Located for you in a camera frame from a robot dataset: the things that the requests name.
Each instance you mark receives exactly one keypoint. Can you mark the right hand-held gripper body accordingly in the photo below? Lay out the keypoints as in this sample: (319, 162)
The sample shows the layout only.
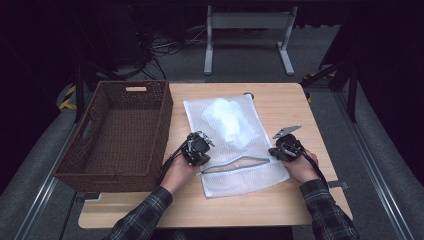
(290, 148)

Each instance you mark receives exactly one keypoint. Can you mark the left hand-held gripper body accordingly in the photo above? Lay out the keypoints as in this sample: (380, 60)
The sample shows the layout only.
(198, 150)

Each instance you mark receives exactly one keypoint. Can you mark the white cloth garment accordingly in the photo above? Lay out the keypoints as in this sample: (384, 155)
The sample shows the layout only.
(228, 120)

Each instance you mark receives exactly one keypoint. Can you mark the white mesh laundry bag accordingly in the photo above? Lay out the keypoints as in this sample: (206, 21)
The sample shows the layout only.
(240, 180)

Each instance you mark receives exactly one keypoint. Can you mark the brown wicker basket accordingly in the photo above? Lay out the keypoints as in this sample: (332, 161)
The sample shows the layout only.
(120, 133)

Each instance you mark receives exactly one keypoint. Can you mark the person's right hand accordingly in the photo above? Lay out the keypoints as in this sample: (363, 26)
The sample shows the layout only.
(306, 168)

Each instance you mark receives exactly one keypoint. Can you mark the person's left hand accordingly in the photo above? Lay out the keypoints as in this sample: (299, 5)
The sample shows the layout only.
(178, 173)

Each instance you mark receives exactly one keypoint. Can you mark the black metal stand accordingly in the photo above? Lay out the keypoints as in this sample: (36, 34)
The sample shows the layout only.
(79, 93)
(351, 96)

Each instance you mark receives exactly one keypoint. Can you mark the yellow black hazard tape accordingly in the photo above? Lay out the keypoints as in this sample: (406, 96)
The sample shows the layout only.
(68, 98)

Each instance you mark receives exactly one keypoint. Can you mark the grey metal table bracket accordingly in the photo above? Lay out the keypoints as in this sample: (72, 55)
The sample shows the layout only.
(338, 184)
(88, 197)

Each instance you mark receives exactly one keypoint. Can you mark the grey metal floor rail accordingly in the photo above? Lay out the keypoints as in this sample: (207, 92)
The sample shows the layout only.
(43, 196)
(373, 166)

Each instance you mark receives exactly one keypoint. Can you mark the grey metal stand frame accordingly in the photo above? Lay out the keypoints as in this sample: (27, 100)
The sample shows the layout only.
(250, 20)

